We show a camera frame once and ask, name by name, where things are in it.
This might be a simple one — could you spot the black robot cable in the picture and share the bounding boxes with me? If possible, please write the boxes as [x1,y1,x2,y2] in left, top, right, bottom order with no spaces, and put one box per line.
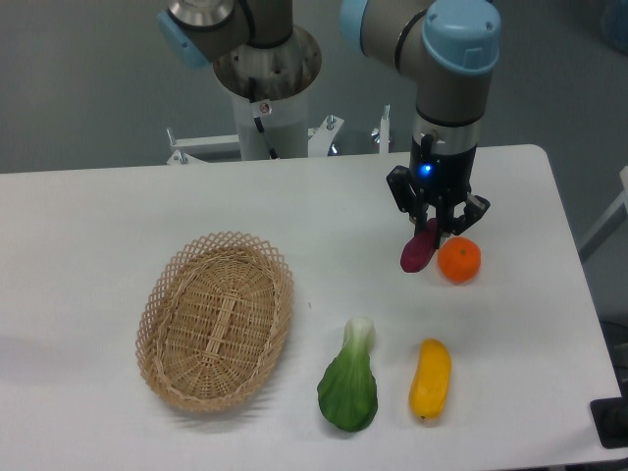
[247,77,280,161]

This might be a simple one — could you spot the black box at table edge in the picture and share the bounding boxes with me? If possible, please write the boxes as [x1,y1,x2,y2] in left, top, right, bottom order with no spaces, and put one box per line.
[590,397,627,449]

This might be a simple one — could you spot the woven wicker basket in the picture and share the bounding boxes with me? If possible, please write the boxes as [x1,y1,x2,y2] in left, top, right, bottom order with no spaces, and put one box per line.
[135,232,293,413]

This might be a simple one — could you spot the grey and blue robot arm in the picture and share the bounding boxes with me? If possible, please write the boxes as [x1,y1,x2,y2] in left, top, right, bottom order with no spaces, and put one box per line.
[157,1,501,238]

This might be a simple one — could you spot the green bok choy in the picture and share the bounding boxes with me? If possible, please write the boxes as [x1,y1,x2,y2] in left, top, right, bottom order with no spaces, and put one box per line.
[317,317,379,433]

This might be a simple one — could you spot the white frame at right edge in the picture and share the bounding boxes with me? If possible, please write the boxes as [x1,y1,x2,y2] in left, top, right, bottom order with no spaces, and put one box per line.
[578,167,627,263]

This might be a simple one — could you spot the orange mandarin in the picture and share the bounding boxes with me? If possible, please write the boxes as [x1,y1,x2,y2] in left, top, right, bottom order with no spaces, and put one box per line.
[438,236,482,284]

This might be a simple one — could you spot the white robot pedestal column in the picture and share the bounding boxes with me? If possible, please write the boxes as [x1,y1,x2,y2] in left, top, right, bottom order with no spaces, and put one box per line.
[213,26,322,133]

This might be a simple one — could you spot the white metal base frame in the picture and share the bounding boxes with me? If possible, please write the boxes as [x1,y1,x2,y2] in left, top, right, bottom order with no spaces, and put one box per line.
[166,104,393,165]

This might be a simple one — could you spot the yellow mango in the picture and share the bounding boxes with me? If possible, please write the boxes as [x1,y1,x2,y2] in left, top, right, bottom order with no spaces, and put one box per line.
[408,339,451,420]

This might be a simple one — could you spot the purple sweet potato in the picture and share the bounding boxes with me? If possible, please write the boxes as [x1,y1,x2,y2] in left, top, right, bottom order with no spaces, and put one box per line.
[400,218,440,273]

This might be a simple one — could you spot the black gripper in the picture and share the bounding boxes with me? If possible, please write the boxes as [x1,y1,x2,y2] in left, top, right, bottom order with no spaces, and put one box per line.
[387,133,491,238]

